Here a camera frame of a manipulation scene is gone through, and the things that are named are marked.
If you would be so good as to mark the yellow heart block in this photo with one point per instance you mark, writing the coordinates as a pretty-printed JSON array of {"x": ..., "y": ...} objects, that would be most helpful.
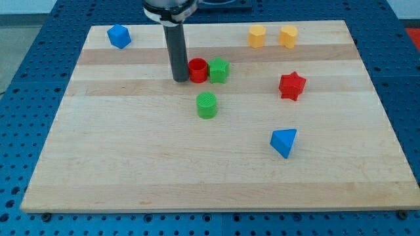
[{"x": 288, "y": 36}]

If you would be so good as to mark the red star block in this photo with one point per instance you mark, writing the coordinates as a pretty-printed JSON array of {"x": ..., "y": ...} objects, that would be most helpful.
[{"x": 291, "y": 86}]

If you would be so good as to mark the yellow hexagon block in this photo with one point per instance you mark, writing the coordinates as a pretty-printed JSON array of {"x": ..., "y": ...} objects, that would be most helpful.
[{"x": 256, "y": 37}]

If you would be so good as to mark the blue triangular prism block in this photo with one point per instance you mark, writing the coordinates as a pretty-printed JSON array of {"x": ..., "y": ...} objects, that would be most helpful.
[{"x": 282, "y": 141}]

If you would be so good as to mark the light wooden board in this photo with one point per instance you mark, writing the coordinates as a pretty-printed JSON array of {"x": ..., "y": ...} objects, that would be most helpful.
[{"x": 127, "y": 138}]

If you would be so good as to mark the green star block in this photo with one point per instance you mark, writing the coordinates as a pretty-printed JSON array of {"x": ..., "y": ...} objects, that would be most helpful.
[{"x": 219, "y": 70}]

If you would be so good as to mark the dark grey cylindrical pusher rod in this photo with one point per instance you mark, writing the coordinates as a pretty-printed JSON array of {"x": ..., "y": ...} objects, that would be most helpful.
[{"x": 176, "y": 46}]

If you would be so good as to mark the red cylinder block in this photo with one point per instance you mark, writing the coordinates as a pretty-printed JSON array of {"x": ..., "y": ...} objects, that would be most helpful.
[{"x": 198, "y": 70}]

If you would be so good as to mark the blue cube block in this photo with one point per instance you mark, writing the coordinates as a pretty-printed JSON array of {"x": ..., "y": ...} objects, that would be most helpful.
[{"x": 119, "y": 36}]

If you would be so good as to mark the green cylinder block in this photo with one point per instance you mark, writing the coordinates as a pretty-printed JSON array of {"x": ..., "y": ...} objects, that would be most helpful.
[{"x": 206, "y": 103}]

